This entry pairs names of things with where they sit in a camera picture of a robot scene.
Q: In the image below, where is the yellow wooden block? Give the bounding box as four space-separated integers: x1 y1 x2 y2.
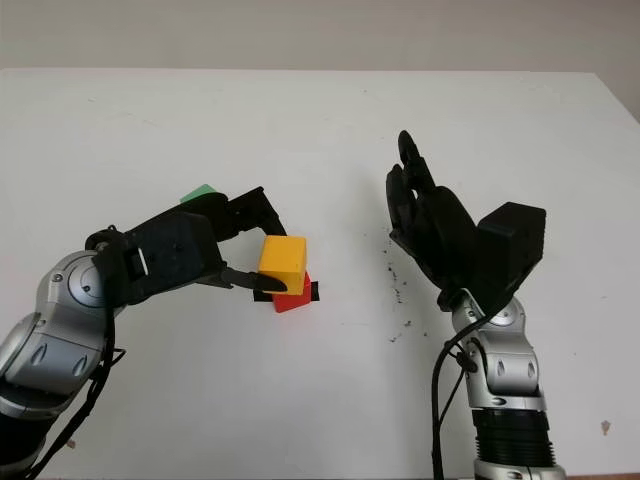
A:
256 234 308 294

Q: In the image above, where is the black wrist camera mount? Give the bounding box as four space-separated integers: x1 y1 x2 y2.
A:
84 209 227 308
466 200 548 307

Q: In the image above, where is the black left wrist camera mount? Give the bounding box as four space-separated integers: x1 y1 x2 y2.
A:
84 209 227 308

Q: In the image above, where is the red wooden block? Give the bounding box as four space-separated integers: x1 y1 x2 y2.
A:
271 271 313 314

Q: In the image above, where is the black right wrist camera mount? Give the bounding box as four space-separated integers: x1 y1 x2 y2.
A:
466 200 548 307

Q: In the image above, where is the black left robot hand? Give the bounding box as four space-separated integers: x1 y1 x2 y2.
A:
178 185 290 297

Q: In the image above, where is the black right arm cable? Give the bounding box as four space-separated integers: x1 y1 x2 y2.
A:
430 328 482 480

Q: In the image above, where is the black tape strip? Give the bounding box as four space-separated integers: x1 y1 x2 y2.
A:
251 280 322 305

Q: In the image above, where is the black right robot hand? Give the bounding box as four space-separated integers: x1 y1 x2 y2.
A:
384 130 482 309

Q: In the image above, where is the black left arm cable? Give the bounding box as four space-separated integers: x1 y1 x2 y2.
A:
28 299 127 480

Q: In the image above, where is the green wooden block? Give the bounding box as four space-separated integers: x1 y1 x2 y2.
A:
178 183 218 204

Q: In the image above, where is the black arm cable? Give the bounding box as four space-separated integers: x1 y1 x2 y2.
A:
28 299 127 480
430 328 482 480

